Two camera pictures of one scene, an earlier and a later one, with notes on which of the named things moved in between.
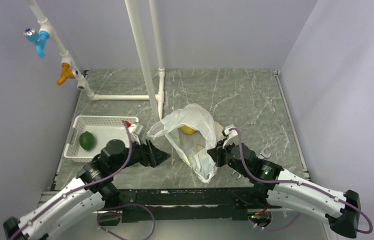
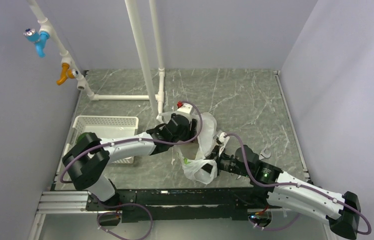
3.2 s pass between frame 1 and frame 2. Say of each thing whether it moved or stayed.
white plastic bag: moved
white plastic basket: stayed
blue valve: stayed
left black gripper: moved
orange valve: stayed
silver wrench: stayed
